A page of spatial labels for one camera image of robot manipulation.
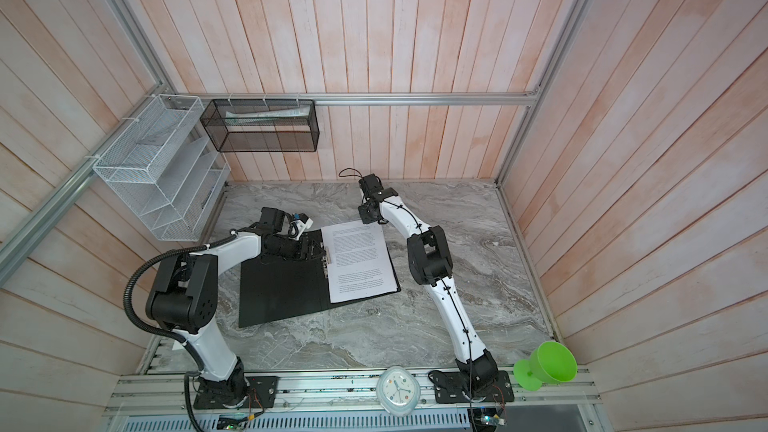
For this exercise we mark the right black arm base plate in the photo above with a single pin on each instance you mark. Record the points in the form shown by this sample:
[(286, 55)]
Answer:
[(450, 388)]

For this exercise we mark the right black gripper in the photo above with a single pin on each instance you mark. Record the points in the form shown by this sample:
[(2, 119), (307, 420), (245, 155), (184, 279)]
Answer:
[(364, 215)]

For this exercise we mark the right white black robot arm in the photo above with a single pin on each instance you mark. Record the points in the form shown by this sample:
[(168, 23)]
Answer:
[(431, 266)]

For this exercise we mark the blue black file folder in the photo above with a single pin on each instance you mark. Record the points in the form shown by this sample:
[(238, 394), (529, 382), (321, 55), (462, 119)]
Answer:
[(272, 288)]

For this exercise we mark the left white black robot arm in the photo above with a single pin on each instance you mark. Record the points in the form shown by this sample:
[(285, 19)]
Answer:
[(184, 295)]

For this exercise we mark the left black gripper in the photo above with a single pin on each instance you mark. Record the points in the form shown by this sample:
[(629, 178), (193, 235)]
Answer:
[(309, 253)]

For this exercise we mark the black mesh wall basket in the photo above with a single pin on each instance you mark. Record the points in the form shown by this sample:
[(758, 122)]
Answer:
[(262, 125)]

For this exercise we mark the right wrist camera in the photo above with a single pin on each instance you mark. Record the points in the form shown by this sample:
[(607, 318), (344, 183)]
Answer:
[(371, 187)]

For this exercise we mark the aluminium front rail frame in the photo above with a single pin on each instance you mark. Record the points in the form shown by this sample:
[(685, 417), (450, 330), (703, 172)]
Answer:
[(344, 400)]

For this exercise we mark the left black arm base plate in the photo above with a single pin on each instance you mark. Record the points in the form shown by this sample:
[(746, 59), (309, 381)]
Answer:
[(250, 391)]

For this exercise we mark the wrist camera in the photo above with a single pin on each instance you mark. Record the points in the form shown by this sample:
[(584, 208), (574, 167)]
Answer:
[(371, 187), (298, 224)]

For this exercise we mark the white round clock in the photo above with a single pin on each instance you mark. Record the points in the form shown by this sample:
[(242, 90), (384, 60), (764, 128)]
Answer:
[(398, 391)]

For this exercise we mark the white wire mesh shelf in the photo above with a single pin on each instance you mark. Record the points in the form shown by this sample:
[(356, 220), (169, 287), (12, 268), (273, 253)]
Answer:
[(170, 179)]

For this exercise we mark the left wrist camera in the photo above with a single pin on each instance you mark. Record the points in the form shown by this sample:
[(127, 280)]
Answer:
[(298, 224)]

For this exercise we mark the white printed paper stack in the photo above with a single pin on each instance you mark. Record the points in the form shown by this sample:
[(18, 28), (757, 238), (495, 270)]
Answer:
[(358, 262)]

